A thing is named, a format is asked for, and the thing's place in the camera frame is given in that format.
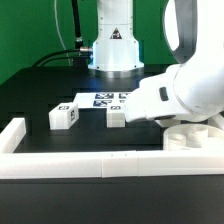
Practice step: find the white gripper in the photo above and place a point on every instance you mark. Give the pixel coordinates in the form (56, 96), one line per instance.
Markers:
(155, 99)

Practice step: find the white U-shaped fence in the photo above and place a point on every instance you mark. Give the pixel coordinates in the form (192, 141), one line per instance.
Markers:
(15, 165)

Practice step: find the white marker tag plate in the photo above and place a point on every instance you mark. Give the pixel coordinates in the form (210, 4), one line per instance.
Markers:
(99, 99)

